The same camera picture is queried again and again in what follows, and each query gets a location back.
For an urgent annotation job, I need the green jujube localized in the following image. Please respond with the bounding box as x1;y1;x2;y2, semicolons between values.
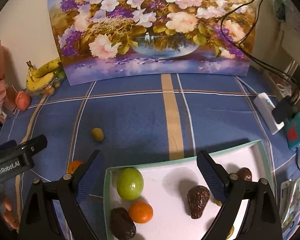
116;167;144;200

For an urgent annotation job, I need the printed picture card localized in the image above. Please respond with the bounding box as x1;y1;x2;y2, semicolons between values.
280;172;300;230

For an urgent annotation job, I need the blue plaid tablecloth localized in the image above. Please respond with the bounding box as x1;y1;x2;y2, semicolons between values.
0;67;300;240

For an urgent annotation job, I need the black power adapter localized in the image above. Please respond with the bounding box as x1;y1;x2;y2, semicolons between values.
272;95;296;123

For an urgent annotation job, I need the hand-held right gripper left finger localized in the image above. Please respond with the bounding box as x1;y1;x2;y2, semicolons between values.
17;149;106;240

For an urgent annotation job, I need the small brown date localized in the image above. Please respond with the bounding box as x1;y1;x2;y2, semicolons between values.
236;167;253;182

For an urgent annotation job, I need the clear bag of small fruit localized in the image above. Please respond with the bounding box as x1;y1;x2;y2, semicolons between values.
27;70;67;97

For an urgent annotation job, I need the red apple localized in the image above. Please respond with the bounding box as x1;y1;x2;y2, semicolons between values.
16;90;32;111

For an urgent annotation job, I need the wrinkled reddish brown date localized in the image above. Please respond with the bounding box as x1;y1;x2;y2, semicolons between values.
187;185;210;219

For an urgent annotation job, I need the white tray with green rim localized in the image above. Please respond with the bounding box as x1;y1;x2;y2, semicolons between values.
104;139;278;240

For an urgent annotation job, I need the dark brown date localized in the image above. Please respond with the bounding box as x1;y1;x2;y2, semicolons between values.
109;207;137;240

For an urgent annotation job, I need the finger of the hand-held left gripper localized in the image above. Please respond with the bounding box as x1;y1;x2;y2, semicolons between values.
19;134;48;155

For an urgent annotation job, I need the yellow banana bunch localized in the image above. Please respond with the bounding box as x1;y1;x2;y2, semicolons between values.
26;57;63;91

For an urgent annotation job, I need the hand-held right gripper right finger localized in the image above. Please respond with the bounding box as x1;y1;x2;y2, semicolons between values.
196;150;283;240

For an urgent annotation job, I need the black cable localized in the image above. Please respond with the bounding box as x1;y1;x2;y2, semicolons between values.
220;0;299;98

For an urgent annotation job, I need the person's left hand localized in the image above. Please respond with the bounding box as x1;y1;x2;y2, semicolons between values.
2;197;20;230

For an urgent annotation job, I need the white power strip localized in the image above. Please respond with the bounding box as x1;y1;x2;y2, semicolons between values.
253;92;285;135

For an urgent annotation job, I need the flower painting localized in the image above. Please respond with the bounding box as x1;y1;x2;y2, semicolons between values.
46;0;256;87

